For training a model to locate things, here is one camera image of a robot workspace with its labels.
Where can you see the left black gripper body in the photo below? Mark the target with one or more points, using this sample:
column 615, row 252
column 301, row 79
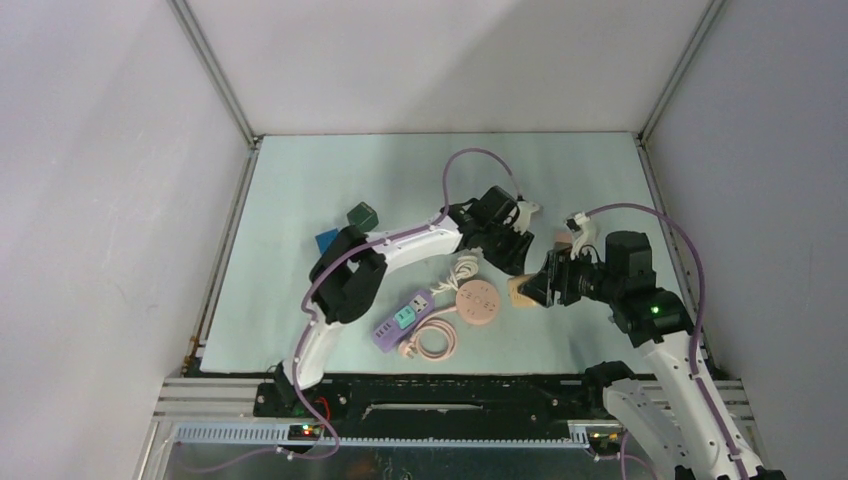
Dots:
column 502, row 244

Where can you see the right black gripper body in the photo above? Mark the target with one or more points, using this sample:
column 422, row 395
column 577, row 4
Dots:
column 578, row 278

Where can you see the beige cube socket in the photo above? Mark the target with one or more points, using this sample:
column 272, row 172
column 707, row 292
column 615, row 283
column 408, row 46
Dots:
column 517, row 299

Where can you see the teal USB charger plug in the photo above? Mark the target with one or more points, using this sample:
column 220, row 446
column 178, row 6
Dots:
column 405, row 317

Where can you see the blue cube socket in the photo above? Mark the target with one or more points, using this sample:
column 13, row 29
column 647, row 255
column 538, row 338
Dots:
column 325, row 239

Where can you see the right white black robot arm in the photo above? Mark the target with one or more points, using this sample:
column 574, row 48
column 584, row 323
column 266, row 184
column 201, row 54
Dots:
column 698, row 439

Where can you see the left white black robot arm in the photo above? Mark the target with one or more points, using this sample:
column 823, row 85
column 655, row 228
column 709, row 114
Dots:
column 347, row 277

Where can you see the small brown plug adapter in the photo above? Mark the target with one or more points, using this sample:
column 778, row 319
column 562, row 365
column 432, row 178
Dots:
column 563, row 239

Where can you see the pink round power strip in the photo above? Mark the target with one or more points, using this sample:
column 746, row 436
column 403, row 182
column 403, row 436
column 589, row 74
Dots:
column 477, row 302

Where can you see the dark green cube socket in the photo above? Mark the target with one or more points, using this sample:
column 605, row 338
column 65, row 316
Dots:
column 363, row 216

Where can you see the purple power strip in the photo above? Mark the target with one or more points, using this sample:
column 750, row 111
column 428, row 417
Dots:
column 389, row 333

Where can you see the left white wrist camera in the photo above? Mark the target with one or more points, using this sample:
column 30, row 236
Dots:
column 525, row 211

